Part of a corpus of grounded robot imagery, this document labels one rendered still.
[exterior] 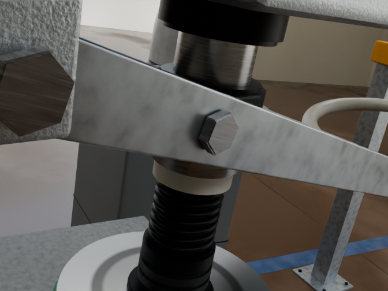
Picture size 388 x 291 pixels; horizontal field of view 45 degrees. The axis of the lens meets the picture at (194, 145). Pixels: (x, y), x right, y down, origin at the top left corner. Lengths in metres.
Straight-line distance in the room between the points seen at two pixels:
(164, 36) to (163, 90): 1.07
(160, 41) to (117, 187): 0.43
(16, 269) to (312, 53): 6.89
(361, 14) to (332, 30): 7.12
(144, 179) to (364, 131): 1.02
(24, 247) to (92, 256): 0.09
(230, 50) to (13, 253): 0.33
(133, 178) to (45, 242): 0.71
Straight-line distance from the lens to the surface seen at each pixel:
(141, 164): 1.25
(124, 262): 0.50
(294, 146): 0.40
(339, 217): 2.10
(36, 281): 0.51
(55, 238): 0.58
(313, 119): 0.92
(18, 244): 0.56
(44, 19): 0.19
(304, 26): 7.04
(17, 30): 0.19
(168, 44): 1.33
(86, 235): 0.58
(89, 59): 0.23
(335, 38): 7.52
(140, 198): 1.30
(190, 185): 0.37
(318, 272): 2.24
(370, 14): 0.33
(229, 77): 0.35
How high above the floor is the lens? 1.18
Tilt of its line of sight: 20 degrees down
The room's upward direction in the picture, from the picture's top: 11 degrees clockwise
